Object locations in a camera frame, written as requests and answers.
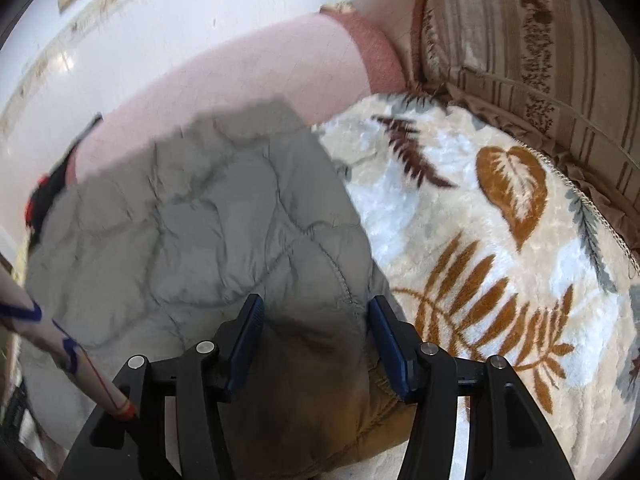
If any striped beige cushion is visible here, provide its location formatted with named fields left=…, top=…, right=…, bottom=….
left=410, top=0, right=640, bottom=222

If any grey puffer jacket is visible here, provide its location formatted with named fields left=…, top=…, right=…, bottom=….
left=22, top=97, right=420, bottom=477

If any pile of black clothes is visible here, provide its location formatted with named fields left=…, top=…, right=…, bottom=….
left=25, top=112, right=104, bottom=254

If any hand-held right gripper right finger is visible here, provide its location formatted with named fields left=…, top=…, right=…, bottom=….
left=367, top=295, right=576, bottom=480

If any leaf print blanket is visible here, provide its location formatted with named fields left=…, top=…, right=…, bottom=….
left=310, top=91, right=640, bottom=480

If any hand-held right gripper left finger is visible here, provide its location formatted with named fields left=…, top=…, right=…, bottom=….
left=59, top=294, right=265, bottom=480

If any pink sofa armrest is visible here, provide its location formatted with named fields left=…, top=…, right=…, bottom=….
left=352, top=0, right=437, bottom=87

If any pink bolster cushion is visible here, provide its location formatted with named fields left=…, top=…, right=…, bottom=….
left=74, top=12, right=407, bottom=184

